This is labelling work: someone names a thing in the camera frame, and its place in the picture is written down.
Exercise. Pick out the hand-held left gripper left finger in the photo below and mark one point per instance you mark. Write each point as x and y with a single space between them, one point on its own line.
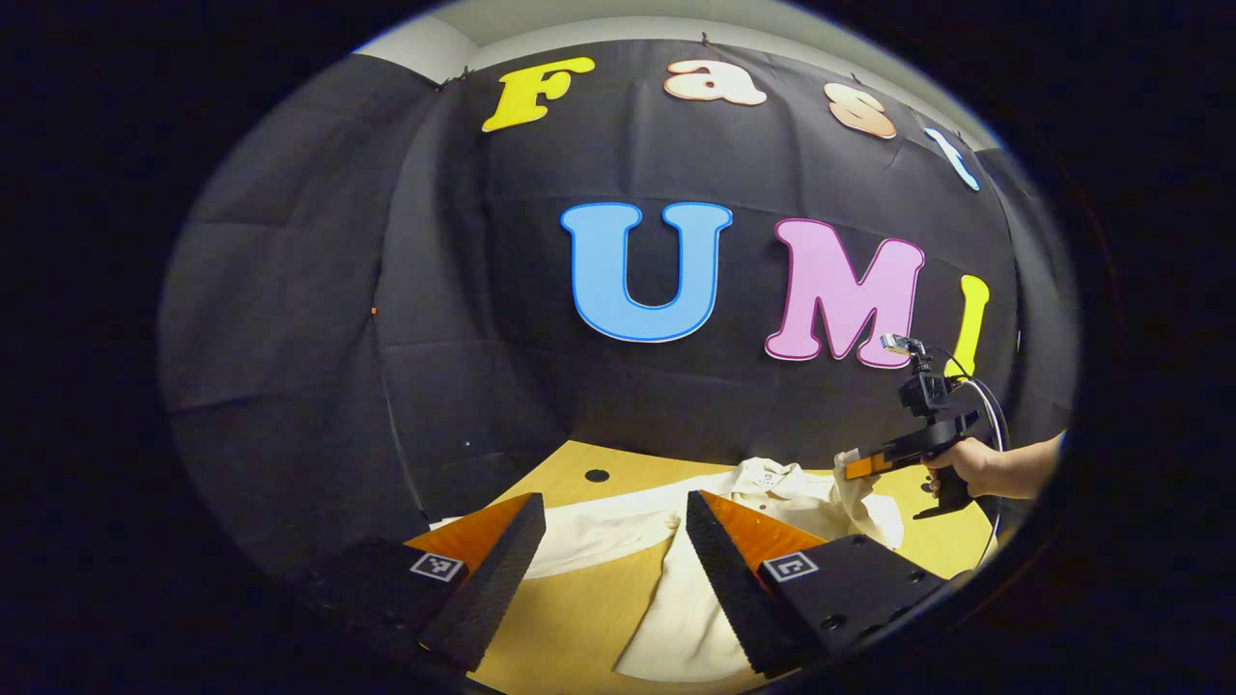
497 589

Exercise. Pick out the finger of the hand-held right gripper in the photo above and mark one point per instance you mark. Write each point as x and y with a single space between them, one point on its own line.
864 466

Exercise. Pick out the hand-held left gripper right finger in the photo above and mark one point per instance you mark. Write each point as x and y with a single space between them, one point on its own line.
734 598

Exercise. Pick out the cream button shirt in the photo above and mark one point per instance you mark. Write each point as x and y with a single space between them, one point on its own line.
666 627

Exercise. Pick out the black backdrop cloth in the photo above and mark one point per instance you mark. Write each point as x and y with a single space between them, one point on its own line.
463 290

